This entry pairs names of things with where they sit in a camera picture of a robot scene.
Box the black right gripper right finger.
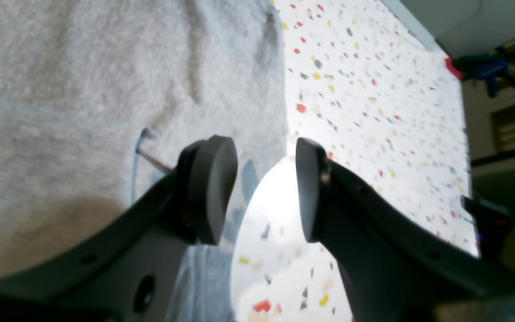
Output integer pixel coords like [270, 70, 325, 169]
[295, 137, 515, 322]

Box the grey T-shirt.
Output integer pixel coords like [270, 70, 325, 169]
[0, 0, 287, 322]

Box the terrazzo patterned tablecloth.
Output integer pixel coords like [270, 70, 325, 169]
[231, 0, 478, 322]

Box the blue right table clamp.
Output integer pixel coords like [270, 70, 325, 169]
[445, 54, 515, 98]

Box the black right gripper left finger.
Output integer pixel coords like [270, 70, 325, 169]
[0, 136, 238, 322]

